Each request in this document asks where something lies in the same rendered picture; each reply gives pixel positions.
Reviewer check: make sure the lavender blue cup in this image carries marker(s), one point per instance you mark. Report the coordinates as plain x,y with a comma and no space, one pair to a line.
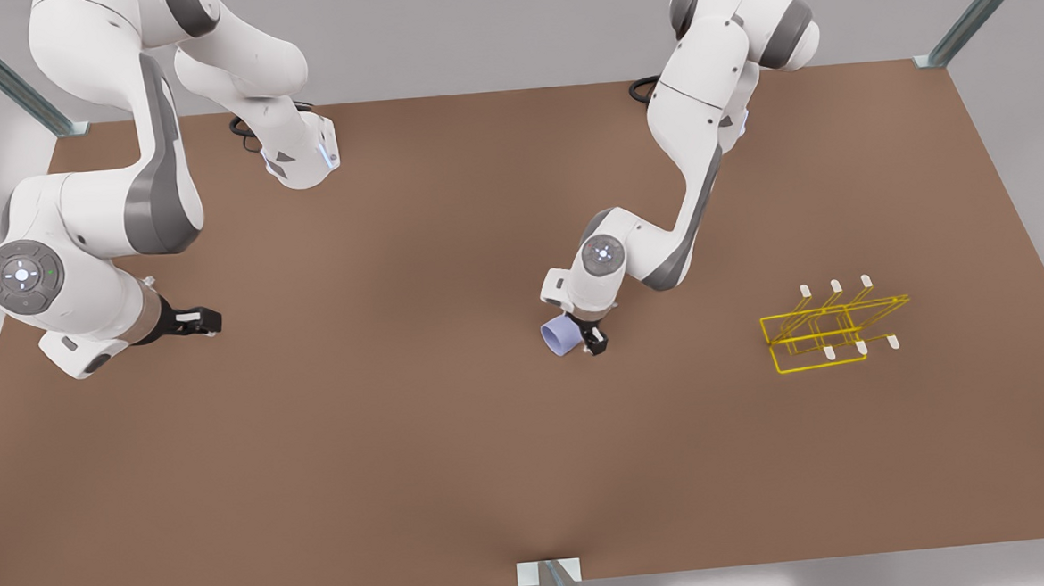
560,334

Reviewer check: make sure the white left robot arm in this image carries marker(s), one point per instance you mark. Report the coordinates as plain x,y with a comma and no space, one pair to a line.
700,114

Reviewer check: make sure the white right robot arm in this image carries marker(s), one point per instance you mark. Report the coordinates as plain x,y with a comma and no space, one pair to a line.
89,208

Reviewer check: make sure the silver frame post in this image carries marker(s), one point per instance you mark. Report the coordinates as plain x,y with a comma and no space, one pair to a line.
980,5
1,75
555,584

